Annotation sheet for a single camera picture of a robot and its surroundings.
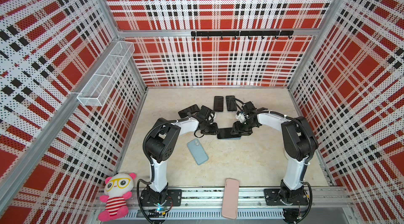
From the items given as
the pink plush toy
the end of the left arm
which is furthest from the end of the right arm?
the pink plush toy

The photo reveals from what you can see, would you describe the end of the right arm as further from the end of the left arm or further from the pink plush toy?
the pink plush toy

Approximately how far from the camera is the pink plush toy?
664 millimetres
